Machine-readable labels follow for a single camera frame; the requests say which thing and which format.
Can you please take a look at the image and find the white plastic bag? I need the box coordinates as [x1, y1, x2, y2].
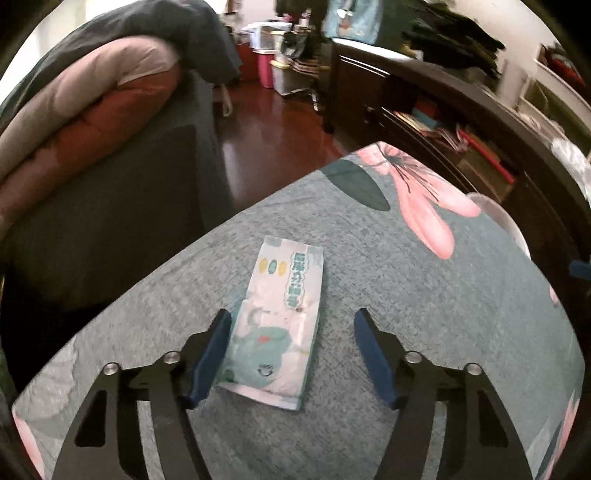
[549, 136, 591, 204]

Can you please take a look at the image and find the clear storage box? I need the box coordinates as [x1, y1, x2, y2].
[272, 60, 319, 97]

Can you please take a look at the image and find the dark blue blanket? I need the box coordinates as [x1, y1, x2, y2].
[0, 0, 243, 121]

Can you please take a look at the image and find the pile of dark clothes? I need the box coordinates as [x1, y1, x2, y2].
[402, 9, 506, 79]

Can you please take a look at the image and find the folded pink and red blanket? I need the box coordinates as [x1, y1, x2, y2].
[0, 37, 183, 232]

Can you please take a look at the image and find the row of books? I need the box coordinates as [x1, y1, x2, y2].
[392, 106, 518, 204]

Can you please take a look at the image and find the pink storage box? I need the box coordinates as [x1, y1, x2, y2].
[257, 51, 278, 89]

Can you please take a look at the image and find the teal hanging bag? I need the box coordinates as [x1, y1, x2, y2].
[323, 0, 384, 44]

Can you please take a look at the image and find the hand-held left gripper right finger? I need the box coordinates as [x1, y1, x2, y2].
[353, 308, 541, 480]

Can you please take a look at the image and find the floral grey tablecloth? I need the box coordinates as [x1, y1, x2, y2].
[11, 141, 583, 480]

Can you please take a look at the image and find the grey sofa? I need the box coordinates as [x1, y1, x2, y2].
[0, 69, 241, 315]

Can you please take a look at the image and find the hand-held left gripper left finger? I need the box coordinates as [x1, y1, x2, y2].
[53, 308, 232, 480]

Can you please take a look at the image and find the dark wooden cabinet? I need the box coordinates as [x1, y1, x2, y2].
[323, 39, 591, 324]

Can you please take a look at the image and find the green and white wipes packet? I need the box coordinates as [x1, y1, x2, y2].
[216, 235, 325, 411]

